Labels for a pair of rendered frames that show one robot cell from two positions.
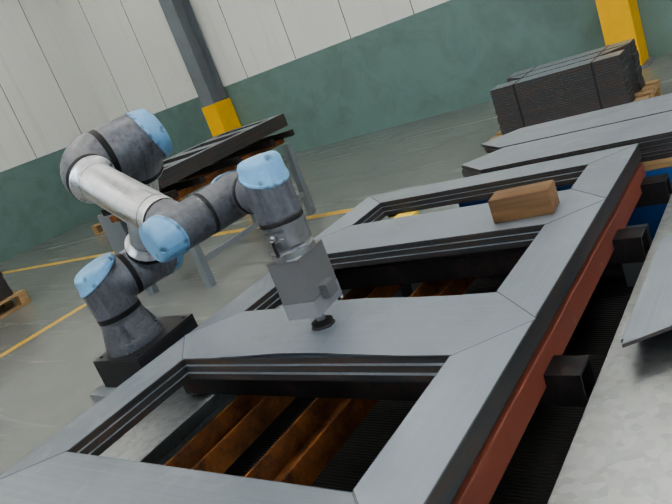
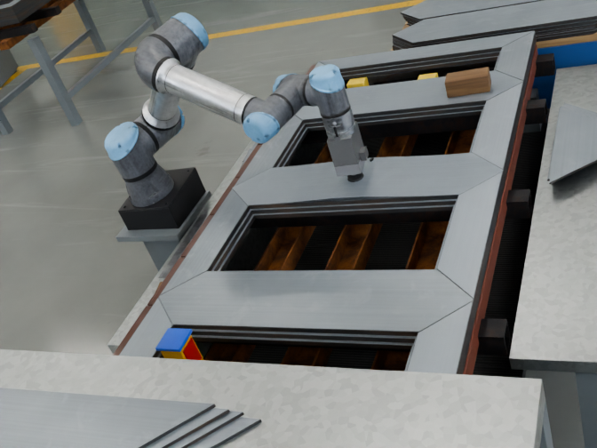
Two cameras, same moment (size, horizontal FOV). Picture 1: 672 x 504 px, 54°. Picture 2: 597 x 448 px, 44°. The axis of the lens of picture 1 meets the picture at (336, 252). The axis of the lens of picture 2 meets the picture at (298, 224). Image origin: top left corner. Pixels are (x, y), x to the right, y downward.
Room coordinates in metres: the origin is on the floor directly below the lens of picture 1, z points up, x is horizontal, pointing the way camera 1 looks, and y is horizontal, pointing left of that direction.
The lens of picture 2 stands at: (-0.54, 0.48, 1.83)
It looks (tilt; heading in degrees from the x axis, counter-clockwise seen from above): 33 degrees down; 351
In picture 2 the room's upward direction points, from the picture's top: 20 degrees counter-clockwise
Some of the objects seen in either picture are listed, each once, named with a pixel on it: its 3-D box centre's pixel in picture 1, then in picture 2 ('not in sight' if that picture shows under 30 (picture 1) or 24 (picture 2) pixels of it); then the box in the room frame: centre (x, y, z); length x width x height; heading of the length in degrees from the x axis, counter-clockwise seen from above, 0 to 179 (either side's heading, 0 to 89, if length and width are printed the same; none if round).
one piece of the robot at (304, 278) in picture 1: (308, 276); (350, 146); (1.05, 0.06, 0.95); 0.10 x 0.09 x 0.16; 56
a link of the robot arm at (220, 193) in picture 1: (232, 197); (293, 93); (1.13, 0.13, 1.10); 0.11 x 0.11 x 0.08; 32
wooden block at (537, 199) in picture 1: (523, 201); (467, 82); (1.24, -0.38, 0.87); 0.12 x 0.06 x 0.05; 55
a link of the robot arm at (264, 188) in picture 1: (268, 189); (328, 91); (1.06, 0.07, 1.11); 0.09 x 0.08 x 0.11; 32
